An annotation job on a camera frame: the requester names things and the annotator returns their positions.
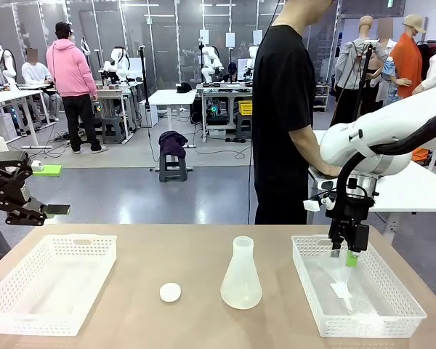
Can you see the small white paper label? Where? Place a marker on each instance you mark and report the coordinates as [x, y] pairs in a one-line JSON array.
[[339, 290]]

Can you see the mannequin in orange jacket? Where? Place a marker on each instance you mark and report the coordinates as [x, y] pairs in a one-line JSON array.
[[407, 62]]

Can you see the aluminium frame workbench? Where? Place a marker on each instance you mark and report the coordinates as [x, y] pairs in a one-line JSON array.
[[221, 89]]

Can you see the mannequin in grey shirt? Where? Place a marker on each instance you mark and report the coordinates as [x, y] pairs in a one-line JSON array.
[[352, 69]]

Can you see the grey step stool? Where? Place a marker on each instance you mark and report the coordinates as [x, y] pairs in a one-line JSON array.
[[243, 127], [113, 129], [172, 169]]

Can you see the yellow plastic crate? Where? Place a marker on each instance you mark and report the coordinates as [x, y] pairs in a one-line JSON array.
[[245, 107]]

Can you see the mannequin in blue floral dress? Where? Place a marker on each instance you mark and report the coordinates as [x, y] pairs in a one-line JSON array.
[[390, 72]]

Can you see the white round flask cap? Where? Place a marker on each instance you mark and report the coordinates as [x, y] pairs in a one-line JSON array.
[[170, 292]]

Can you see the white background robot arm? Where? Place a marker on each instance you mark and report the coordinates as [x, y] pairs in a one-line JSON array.
[[118, 62], [210, 62], [5, 63]]

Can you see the seated person in dark clothes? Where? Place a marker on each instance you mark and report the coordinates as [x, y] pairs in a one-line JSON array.
[[232, 72]]

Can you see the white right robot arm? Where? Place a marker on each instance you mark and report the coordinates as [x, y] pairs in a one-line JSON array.
[[385, 123]]

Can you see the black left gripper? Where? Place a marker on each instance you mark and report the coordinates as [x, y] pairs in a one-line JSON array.
[[0, 191]]

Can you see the clear plastic funnel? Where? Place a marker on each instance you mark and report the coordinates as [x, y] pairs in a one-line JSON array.
[[336, 270]]

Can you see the white perforated plastic basket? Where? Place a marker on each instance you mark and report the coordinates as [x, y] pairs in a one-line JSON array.
[[51, 283], [367, 327]]

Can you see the dark purple cloth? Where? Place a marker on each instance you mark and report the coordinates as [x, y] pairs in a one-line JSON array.
[[172, 141]]

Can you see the black baseball cap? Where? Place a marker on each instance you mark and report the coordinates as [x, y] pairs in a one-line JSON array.
[[184, 88]]

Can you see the black light stand pole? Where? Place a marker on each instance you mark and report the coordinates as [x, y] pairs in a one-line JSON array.
[[144, 80]]

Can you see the person in black t-shirt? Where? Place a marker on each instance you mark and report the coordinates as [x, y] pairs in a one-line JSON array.
[[279, 91]]

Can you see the person's right forearm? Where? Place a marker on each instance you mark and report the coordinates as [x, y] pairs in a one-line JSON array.
[[307, 152]]

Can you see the person's right hand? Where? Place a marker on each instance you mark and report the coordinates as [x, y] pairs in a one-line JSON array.
[[327, 171]]

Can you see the white standing desk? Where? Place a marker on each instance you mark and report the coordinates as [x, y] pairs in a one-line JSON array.
[[172, 97]]

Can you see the long white desk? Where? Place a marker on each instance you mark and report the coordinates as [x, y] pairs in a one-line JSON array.
[[7, 96]]

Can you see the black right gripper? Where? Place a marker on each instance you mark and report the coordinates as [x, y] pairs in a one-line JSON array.
[[356, 211]]

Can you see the person in pink hoodie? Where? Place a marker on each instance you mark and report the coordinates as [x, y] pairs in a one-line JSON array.
[[70, 69]]

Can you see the translucent plastic conical flask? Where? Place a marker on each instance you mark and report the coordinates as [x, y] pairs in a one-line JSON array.
[[241, 287]]

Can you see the seated person in white shirt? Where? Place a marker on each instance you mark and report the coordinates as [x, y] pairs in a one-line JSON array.
[[34, 74]]

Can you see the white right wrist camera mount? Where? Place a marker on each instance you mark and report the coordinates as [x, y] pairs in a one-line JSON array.
[[311, 204]]

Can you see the white computer tower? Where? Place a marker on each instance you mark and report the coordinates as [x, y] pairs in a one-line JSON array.
[[149, 114]]

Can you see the black camera tripod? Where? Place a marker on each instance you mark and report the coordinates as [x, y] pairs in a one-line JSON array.
[[363, 76]]

